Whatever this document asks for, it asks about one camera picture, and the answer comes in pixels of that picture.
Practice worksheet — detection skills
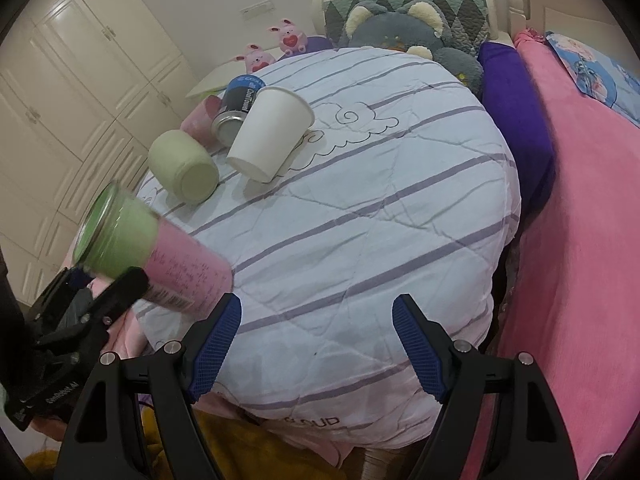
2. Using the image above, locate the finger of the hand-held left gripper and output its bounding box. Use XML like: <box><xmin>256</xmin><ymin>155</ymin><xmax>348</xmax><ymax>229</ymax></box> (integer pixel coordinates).
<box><xmin>80</xmin><ymin>266</ymin><xmax>150</xmax><ymax>333</ymax></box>

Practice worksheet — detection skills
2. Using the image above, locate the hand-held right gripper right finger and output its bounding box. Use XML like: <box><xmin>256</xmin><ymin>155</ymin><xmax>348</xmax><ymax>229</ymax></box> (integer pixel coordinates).
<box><xmin>391</xmin><ymin>294</ymin><xmax>580</xmax><ymax>480</ymax></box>

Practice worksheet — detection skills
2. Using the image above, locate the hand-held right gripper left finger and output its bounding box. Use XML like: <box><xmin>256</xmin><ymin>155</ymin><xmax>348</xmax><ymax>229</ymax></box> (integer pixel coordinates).
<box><xmin>54</xmin><ymin>293</ymin><xmax>243</xmax><ymax>480</ymax></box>

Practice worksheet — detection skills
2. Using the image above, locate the green and pink cup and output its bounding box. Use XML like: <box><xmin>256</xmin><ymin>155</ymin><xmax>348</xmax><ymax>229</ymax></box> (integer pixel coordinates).
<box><xmin>72</xmin><ymin>181</ymin><xmax>234</xmax><ymax>320</ymax></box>

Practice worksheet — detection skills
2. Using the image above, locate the pale green ceramic cup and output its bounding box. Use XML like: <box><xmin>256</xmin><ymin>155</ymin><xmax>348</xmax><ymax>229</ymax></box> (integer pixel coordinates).
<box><xmin>148</xmin><ymin>130</ymin><xmax>220</xmax><ymax>205</ymax></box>

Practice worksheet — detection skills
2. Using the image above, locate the white paper cup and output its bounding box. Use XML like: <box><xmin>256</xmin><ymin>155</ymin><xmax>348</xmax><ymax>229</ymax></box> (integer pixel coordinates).
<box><xmin>225</xmin><ymin>86</ymin><xmax>315</xmax><ymax>184</ymax></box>

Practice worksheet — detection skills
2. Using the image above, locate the yellow cloth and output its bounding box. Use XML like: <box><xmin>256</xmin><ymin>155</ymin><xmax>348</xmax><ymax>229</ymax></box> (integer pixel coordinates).
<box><xmin>20</xmin><ymin>395</ymin><xmax>361</xmax><ymax>480</ymax></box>

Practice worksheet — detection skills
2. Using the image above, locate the striped white quilt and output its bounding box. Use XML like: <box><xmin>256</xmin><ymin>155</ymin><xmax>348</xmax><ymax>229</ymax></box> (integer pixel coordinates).
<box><xmin>131</xmin><ymin>46</ymin><xmax>524</xmax><ymax>448</ymax></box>

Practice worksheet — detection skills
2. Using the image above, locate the pink blanket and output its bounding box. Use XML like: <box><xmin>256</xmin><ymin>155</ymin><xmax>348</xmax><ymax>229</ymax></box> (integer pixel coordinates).
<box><xmin>467</xmin><ymin>30</ymin><xmax>640</xmax><ymax>480</ymax></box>

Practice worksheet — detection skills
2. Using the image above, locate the cream wardrobe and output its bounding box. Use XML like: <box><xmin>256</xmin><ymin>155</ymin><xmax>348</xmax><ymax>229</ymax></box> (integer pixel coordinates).
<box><xmin>0</xmin><ymin>0</ymin><xmax>200</xmax><ymax>306</ymax></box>

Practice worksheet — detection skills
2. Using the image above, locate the blue metal can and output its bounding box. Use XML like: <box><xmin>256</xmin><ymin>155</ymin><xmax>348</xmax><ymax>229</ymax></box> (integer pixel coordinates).
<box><xmin>213</xmin><ymin>74</ymin><xmax>264</xmax><ymax>144</ymax></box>

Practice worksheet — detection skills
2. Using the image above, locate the purple pillow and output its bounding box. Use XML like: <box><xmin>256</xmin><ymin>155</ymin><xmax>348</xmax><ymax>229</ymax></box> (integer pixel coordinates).
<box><xmin>476</xmin><ymin>41</ymin><xmax>557</xmax><ymax>217</ymax></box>

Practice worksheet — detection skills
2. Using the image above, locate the pink plush rabbit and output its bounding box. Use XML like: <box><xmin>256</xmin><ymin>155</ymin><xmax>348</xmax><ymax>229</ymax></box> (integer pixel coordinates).
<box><xmin>268</xmin><ymin>18</ymin><xmax>309</xmax><ymax>56</ymax></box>
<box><xmin>235</xmin><ymin>42</ymin><xmax>277</xmax><ymax>74</ymax></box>

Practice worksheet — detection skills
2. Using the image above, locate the grey plush bear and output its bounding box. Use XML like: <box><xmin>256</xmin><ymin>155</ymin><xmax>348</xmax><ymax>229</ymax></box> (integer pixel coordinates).
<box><xmin>336</xmin><ymin>2</ymin><xmax>485</xmax><ymax>95</ymax></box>

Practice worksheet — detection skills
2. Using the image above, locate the blue cartoon pillow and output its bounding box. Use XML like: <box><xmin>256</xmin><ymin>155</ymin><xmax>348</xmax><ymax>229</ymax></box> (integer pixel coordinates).
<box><xmin>545</xmin><ymin>31</ymin><xmax>640</xmax><ymax>127</ymax></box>

